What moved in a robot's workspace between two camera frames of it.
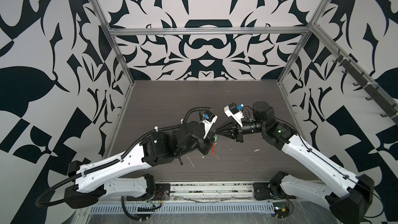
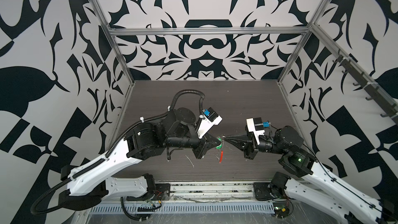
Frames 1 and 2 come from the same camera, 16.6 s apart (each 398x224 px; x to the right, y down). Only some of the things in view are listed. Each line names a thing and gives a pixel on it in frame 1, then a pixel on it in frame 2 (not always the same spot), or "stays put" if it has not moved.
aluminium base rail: [194, 190] stays put
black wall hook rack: [371, 88] stays put
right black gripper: [237, 131] -> [247, 146]
